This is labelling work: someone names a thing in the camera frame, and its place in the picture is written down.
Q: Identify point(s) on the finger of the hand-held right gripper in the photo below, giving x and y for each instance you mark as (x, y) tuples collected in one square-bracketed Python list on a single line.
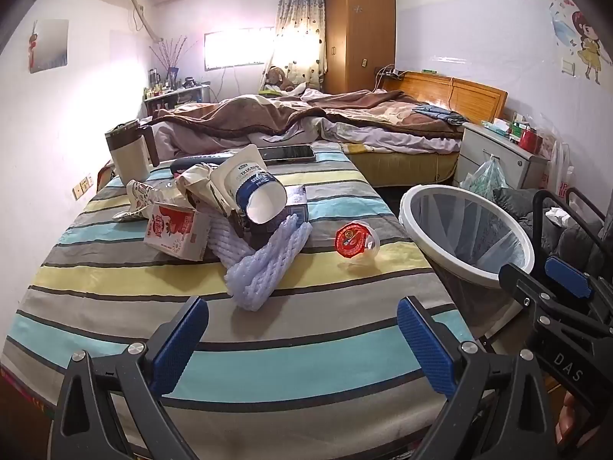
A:
[(567, 277), (522, 287)]

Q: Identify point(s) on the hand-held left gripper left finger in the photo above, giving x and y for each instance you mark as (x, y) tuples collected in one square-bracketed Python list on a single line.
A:
[(177, 345)]

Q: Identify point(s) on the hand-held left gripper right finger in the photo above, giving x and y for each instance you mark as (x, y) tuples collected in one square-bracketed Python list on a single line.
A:
[(426, 350)]

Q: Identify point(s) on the white trash bin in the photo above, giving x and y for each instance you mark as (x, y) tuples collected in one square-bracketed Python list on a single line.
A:
[(459, 230)]

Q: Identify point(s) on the red milk carton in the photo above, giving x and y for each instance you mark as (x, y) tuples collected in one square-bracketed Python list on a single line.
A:
[(177, 230)]

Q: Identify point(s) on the lavender foam fruit net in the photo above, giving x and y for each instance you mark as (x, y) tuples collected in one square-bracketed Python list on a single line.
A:
[(268, 263)]

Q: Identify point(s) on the red lid jelly cup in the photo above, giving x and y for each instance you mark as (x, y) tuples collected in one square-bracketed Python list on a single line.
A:
[(354, 239)]

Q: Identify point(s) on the dark brown wrapper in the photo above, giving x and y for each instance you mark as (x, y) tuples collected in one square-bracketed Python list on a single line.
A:
[(261, 235)]

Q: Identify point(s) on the person's right hand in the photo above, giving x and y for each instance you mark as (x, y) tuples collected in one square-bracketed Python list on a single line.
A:
[(571, 417)]

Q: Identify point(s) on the crumpled white tissue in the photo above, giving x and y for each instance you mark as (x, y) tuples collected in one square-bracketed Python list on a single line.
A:
[(558, 214)]

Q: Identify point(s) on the grey armchair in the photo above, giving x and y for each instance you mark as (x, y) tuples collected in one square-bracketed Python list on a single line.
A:
[(517, 206)]

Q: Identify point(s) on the white shopping bag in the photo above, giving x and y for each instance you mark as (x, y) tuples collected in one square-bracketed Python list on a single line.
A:
[(560, 167)]

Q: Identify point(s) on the striped cloth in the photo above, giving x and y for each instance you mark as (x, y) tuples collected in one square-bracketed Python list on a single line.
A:
[(287, 345)]

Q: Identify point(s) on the white foam fruit net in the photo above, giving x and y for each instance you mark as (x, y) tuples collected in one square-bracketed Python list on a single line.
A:
[(225, 242)]

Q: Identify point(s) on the green plastic bag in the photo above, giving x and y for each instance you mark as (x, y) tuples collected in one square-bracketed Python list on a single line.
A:
[(486, 175)]

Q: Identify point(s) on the red jar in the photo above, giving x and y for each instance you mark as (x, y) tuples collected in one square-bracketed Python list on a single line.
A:
[(529, 140)]

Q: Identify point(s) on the grey nightstand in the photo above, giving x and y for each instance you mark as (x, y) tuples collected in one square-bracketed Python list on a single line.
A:
[(479, 143)]

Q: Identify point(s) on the green medicine box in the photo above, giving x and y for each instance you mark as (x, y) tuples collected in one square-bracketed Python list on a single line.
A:
[(519, 124)]

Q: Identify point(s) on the tissue pack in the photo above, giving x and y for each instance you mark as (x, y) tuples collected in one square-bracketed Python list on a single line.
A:
[(495, 126)]

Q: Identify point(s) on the crumpled beige paper bag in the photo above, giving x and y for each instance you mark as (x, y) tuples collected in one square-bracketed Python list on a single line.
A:
[(201, 182)]

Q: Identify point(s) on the white yogurt cup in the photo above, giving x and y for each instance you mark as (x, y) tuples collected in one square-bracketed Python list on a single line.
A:
[(249, 182)]

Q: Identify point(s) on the beige thermos jug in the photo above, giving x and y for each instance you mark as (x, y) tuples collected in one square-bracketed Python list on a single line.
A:
[(127, 158)]

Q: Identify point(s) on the wooden bed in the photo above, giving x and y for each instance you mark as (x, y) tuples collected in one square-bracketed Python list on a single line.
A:
[(474, 98)]

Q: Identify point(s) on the folded blue cloth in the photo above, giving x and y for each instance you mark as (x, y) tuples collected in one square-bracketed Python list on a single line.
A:
[(438, 111)]

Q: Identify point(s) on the lilac bedsheet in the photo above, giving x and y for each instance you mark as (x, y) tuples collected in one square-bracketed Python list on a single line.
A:
[(383, 141)]

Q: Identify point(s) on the black smartphone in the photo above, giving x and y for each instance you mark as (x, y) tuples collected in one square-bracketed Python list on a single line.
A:
[(287, 153)]

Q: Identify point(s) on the brown blanket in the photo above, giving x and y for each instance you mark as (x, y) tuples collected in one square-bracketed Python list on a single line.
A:
[(268, 115)]

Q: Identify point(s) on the power strip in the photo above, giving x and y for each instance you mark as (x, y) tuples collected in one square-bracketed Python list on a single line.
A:
[(392, 74)]

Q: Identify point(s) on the white shelf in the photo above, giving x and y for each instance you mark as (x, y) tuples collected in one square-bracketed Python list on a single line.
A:
[(191, 95)]

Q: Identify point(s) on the row of cosmetic bottles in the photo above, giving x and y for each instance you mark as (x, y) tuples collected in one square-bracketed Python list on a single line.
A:
[(165, 85)]

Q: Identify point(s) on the brown teddy bear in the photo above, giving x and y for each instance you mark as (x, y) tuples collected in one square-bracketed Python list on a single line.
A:
[(277, 76)]

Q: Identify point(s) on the dried branches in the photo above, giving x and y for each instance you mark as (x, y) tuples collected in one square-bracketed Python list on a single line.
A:
[(170, 57)]

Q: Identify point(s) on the wooden wardrobe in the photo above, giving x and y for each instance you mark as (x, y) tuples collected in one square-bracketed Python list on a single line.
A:
[(359, 33)]

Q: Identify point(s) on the window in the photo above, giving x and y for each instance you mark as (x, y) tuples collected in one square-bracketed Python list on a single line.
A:
[(234, 48)]

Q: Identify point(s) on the patterned curtain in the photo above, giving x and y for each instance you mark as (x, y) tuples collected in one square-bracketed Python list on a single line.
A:
[(299, 33)]

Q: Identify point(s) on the wall outlet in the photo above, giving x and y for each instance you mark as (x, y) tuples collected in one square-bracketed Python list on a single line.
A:
[(82, 186)]

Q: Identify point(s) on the white wall switch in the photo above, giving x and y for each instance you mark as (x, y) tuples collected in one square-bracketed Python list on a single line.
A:
[(568, 67)]

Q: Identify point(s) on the cartoon girl wall sticker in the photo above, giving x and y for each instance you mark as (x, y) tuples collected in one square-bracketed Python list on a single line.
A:
[(588, 48)]

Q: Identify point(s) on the wall poster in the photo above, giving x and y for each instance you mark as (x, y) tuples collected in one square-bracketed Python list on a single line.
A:
[(48, 45)]

